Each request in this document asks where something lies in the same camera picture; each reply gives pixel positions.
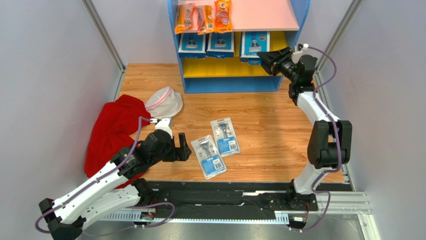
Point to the white blue Harry's box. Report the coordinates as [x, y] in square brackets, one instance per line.
[221, 45]
[192, 46]

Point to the orange BIC razor bag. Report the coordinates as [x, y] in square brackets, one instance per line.
[222, 17]

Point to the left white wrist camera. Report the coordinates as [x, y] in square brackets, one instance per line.
[164, 124]

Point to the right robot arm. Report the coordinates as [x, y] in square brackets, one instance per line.
[329, 145]

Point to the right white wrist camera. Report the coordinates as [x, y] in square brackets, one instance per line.
[299, 52]

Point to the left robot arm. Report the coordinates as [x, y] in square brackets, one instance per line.
[116, 186]

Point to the blue razor box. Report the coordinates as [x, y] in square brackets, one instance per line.
[251, 43]

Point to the orange razor pack on shelf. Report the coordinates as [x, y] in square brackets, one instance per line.
[184, 17]

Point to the red cloth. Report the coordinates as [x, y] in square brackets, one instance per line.
[111, 132]

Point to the clear blister razor pack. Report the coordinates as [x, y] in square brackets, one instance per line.
[208, 156]
[225, 137]

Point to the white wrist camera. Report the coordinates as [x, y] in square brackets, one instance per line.
[299, 52]
[164, 124]

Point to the white mesh zip bag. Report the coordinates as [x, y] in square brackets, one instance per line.
[165, 103]

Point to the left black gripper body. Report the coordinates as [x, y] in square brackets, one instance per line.
[171, 154]

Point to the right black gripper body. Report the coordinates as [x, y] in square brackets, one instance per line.
[276, 62]

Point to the narrow orange razor pack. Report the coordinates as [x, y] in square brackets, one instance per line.
[205, 21]

